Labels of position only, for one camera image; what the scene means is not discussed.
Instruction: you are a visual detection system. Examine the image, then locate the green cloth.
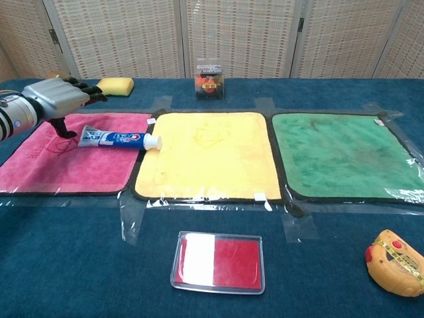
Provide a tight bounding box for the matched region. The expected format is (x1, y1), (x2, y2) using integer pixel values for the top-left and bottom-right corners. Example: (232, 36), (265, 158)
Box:
(271, 112), (424, 203)

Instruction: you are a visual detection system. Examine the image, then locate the orange packaged bread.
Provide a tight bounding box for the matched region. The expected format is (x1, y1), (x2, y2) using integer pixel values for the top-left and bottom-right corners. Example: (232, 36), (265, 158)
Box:
(364, 229), (424, 297)

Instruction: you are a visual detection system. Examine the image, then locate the pink cloth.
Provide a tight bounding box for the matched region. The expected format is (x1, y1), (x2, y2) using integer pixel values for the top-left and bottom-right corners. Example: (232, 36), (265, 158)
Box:
(0, 112), (156, 197)

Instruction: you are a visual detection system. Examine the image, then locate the red white card in sleeve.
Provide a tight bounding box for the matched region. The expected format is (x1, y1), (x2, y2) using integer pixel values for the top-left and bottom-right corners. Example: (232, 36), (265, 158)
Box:
(170, 231), (266, 295)

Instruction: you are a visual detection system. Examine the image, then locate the yellow cloth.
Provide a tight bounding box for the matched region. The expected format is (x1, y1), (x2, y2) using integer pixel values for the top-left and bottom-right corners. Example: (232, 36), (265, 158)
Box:
(132, 111), (282, 201)

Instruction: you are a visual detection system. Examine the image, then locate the yellow sponge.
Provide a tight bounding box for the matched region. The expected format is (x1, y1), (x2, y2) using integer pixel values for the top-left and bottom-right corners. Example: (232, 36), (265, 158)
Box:
(95, 78), (135, 97)

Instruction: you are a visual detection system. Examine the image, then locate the clear tape strip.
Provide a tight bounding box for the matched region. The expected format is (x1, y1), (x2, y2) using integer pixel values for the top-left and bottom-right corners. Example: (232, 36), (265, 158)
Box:
(281, 205), (321, 244)
(152, 95), (174, 112)
(362, 102), (403, 117)
(119, 195), (146, 246)
(254, 97), (276, 110)

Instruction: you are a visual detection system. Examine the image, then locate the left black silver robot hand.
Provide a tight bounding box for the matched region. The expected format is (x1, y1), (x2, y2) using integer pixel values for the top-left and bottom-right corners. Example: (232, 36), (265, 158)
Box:
(21, 76), (109, 139)

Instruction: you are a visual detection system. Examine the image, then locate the clear box with dark print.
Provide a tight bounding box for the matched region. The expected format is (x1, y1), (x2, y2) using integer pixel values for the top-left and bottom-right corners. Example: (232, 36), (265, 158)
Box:
(195, 58), (228, 101)

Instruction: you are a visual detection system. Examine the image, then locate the white blue toothpaste tube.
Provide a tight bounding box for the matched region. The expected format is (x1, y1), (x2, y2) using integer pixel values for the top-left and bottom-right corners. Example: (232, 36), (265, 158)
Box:
(78, 125), (164, 152)

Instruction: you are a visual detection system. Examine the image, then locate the woven folding screen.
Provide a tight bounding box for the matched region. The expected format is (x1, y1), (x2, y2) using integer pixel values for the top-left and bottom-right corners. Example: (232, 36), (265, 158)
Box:
(0, 0), (424, 83)

